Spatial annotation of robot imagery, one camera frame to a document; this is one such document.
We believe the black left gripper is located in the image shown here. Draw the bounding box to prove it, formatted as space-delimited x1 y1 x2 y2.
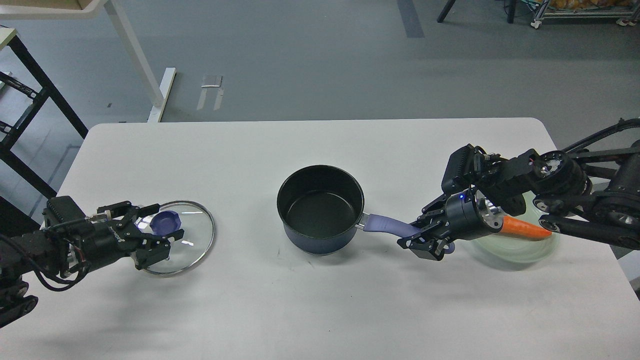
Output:
70 201 185 271

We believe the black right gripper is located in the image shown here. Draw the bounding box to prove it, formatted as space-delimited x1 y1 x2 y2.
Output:
397 193 504 261

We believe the glass lid with purple knob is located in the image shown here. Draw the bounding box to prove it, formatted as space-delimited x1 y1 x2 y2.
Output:
135 200 216 276

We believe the blue saucepan with purple handle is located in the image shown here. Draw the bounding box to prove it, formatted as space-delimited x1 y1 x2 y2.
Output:
276 164 425 255

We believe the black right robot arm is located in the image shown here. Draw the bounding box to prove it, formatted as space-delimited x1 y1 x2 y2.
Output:
397 118 640 261

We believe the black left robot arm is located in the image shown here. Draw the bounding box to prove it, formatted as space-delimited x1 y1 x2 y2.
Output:
0 196 185 327

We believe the orange carrot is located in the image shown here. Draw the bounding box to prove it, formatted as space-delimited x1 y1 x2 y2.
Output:
498 216 553 241

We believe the clear glass plate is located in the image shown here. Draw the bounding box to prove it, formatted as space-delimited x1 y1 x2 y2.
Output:
467 192 560 265

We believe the black metal rack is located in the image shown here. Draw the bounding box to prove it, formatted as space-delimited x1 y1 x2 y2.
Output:
0 27 89 199

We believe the black stand legs background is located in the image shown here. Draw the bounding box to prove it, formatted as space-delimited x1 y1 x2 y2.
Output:
435 0 521 24

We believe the wheeled metal cart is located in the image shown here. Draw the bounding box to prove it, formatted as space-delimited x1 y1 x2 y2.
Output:
527 0 640 29

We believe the black camera box right wrist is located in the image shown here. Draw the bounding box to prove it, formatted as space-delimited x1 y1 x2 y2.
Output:
441 144 475 195

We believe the black camera box wrist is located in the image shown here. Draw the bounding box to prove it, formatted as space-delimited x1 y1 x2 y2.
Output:
441 144 475 195
42 195 87 230

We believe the black camera box left wrist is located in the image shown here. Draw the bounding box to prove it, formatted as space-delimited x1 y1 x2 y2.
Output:
42 195 87 230

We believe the white table frame background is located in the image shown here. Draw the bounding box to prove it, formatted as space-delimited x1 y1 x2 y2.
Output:
0 0 177 124

